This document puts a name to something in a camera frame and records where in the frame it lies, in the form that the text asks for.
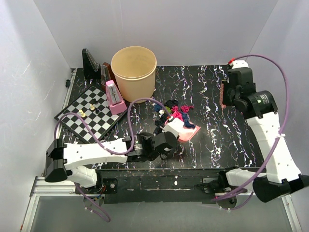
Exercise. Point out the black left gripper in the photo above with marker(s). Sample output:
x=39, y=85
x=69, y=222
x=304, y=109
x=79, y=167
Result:
x=166, y=153

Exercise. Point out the magenta paper scrap far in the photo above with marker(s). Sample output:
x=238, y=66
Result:
x=186, y=108

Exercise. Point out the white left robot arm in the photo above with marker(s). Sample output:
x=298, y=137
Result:
x=69, y=161

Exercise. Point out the brown metronome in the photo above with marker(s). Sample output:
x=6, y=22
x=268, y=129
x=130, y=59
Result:
x=106, y=73

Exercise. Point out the black white chessboard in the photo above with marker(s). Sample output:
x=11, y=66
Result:
x=93, y=103

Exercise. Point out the black paper scrap left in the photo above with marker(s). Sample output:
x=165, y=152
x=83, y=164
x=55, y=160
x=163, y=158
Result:
x=171, y=103

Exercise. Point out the blue paper scrap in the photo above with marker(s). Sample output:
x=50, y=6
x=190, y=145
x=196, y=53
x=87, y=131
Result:
x=158, y=108
x=187, y=122

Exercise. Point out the dark navy paper scrap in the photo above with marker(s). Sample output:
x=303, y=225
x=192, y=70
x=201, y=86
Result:
x=159, y=127

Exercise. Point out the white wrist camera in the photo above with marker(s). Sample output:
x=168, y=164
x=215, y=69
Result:
x=174, y=125
x=236, y=63

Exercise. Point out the pink hand brush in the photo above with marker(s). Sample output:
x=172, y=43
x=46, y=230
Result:
x=223, y=94

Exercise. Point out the white chess piece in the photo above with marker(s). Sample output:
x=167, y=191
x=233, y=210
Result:
x=82, y=113

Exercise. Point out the pink dustpan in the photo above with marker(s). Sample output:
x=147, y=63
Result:
x=187, y=134

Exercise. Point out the beige plastic bucket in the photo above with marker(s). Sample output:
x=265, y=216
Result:
x=134, y=69

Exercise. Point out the magenta paper scrap left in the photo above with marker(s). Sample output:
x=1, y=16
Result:
x=177, y=115

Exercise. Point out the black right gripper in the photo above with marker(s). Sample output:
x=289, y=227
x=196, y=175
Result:
x=226, y=101

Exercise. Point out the magenta paper scrap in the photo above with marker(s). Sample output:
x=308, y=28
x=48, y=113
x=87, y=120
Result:
x=186, y=108
x=177, y=115

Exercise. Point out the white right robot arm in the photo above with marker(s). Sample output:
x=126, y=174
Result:
x=282, y=176

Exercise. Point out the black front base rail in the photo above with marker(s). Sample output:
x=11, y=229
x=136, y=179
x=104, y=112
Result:
x=156, y=185

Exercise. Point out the pink metronome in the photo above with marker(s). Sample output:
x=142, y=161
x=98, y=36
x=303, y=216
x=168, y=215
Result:
x=116, y=102

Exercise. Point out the blue paper scrap left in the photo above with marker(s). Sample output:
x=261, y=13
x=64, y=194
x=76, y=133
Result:
x=158, y=108

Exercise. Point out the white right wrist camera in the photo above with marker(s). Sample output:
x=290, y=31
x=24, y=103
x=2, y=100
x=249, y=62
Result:
x=236, y=63

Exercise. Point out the blue paper scrap centre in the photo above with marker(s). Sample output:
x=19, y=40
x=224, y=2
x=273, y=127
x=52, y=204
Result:
x=187, y=122

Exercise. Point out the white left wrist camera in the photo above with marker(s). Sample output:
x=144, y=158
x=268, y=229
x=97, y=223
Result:
x=174, y=125

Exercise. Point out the black metronome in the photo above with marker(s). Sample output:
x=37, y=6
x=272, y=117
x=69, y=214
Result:
x=91, y=68

